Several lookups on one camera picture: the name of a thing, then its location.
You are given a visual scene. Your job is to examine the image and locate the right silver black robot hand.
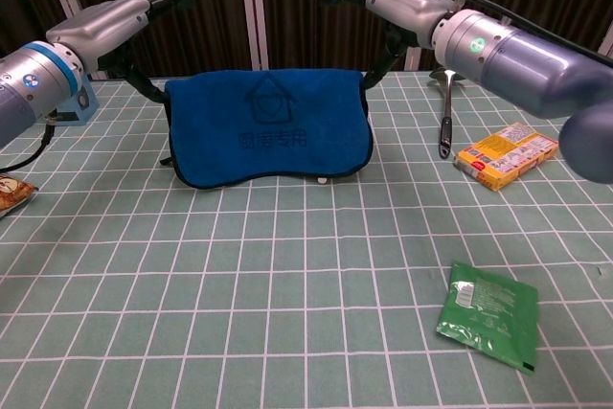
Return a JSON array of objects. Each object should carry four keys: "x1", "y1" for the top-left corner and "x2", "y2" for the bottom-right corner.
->
[{"x1": 319, "y1": 0, "x2": 461, "y2": 90}]

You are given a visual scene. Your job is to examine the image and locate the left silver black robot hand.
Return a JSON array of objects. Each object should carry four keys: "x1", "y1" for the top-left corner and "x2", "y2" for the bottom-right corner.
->
[{"x1": 46, "y1": 0, "x2": 198, "y2": 104}]

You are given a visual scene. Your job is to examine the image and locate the blue microfibre kitchen towel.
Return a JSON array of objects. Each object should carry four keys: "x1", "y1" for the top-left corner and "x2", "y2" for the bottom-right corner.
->
[{"x1": 160, "y1": 68, "x2": 375, "y2": 190}]

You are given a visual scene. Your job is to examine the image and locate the light blue small carton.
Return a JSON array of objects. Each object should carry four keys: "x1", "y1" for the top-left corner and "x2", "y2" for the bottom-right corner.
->
[{"x1": 47, "y1": 74, "x2": 101, "y2": 126}]

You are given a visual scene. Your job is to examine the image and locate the dark pleated curtain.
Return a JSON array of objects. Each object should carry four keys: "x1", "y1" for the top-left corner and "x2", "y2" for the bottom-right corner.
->
[{"x1": 0, "y1": 0, "x2": 613, "y2": 80}]

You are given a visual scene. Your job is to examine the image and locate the yellow printed carton box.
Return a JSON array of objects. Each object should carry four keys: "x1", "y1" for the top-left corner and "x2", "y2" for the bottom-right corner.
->
[{"x1": 453, "y1": 123, "x2": 560, "y2": 193}]

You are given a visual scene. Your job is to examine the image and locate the orange green snack bag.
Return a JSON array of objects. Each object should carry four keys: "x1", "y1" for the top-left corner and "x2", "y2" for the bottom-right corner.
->
[{"x1": 0, "y1": 172, "x2": 39, "y2": 221}]

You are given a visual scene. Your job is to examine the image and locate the green foil sachet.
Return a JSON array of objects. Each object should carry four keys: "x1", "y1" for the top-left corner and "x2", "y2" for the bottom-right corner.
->
[{"x1": 434, "y1": 261, "x2": 540, "y2": 375}]

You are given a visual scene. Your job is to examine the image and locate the green white grid tablecloth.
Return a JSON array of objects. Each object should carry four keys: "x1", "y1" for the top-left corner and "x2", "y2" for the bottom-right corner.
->
[{"x1": 0, "y1": 68, "x2": 613, "y2": 409}]

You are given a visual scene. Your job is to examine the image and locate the steel ladle black handle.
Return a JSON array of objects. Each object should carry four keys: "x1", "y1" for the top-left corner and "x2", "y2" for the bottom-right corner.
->
[{"x1": 428, "y1": 68, "x2": 468, "y2": 160}]

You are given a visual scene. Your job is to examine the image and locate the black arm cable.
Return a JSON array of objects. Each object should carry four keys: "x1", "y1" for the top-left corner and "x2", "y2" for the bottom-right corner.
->
[
  {"x1": 0, "y1": 114, "x2": 55, "y2": 173},
  {"x1": 443, "y1": 0, "x2": 613, "y2": 66}
]

